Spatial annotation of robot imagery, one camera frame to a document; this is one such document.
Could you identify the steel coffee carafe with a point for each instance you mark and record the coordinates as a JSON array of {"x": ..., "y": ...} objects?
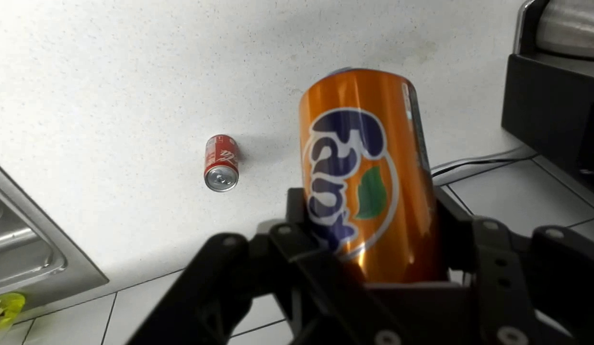
[{"x": 575, "y": 29}]

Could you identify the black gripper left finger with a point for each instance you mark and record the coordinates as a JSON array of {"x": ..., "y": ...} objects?
[{"x": 220, "y": 280}]

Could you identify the steel and black coffee maker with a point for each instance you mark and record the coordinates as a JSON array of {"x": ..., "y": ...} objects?
[{"x": 552, "y": 108}]

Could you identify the orange Fanta can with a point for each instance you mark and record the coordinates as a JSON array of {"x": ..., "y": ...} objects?
[{"x": 393, "y": 127}]

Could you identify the stainless steel sink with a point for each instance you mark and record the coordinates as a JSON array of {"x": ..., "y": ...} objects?
[{"x": 29, "y": 255}]

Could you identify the yellow dish scrubber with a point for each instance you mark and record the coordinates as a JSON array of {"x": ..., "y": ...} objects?
[{"x": 6, "y": 309}]

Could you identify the red cola can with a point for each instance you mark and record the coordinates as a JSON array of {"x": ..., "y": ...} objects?
[{"x": 220, "y": 159}]

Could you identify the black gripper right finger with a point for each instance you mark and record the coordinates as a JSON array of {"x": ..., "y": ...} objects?
[{"x": 508, "y": 269}]

